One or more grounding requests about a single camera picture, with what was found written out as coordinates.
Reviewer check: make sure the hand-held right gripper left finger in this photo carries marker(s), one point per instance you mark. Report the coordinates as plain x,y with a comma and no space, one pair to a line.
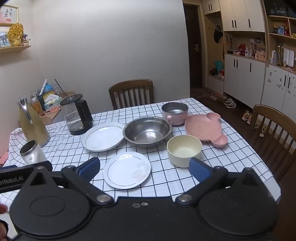
90,168

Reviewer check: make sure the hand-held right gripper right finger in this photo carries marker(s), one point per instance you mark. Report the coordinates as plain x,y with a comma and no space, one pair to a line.
198,169

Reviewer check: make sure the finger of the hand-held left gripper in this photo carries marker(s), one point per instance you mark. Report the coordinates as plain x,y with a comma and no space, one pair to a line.
42,165
9,167

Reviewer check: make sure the cream bowl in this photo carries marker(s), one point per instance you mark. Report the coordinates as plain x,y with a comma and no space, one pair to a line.
182,160

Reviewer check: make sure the large white plate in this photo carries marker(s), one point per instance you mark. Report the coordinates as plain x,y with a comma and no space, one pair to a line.
101,136

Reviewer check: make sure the small white plate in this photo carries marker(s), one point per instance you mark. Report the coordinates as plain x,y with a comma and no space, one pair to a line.
124,171

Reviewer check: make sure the pink bear-shaped plate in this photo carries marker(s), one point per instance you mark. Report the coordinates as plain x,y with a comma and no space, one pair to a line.
203,129

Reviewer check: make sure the stainless steel bowl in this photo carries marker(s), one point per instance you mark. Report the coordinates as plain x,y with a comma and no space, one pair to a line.
146,133

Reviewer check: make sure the person's left forearm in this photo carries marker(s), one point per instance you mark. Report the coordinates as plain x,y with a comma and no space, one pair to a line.
2,228

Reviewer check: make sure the person's left hand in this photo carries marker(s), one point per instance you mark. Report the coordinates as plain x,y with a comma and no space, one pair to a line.
1,209

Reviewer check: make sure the white electric kettle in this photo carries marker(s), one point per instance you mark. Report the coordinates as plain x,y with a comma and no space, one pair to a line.
34,157

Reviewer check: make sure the gold thermos jug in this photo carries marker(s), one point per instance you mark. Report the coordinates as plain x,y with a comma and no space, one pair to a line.
34,129

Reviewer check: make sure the black checked white tablecloth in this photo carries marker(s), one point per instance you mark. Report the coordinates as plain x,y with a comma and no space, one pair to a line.
161,176

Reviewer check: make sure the amber plastic bottle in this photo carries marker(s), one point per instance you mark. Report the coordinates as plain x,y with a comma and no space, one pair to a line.
37,107

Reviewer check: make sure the green tissue box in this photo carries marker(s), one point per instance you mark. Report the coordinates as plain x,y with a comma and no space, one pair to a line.
52,104

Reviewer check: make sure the blue round container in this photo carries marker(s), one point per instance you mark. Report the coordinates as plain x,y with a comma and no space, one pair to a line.
47,88

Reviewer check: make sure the wooden chair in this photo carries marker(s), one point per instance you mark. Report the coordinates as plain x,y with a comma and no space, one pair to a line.
129,84
272,111

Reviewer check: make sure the dark wooden door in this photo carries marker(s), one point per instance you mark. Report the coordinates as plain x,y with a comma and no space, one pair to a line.
193,58

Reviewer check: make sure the white lower cabinet with stickers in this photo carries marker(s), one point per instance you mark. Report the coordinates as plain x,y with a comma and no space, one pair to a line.
275,88

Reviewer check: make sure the small clear box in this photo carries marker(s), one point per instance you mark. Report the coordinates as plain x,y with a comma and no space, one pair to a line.
26,40

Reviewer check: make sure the gold ornament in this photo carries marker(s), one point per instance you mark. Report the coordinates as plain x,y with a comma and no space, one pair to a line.
15,34

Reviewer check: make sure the black hanging bag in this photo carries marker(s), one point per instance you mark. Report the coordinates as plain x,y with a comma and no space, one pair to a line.
217,34

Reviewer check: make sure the wooden open shelf unit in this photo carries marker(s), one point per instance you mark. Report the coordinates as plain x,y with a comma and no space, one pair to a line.
267,41

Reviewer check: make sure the framed calligraphy picture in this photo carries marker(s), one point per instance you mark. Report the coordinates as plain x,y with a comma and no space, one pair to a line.
9,14

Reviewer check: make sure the white upper cabinets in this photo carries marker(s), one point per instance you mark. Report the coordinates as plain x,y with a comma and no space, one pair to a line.
233,14

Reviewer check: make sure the wooden wall shelf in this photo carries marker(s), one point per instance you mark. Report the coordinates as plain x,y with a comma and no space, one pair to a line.
16,49

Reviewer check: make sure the small photo frame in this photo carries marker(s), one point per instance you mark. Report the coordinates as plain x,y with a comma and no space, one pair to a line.
4,39

